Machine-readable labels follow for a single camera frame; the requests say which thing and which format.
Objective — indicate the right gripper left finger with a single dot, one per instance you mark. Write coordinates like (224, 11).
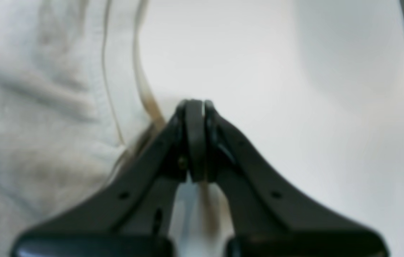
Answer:
(131, 216)

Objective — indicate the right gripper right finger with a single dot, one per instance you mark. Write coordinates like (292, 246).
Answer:
(270, 216)

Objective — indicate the grey t-shirt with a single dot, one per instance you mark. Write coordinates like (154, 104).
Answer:
(75, 104)

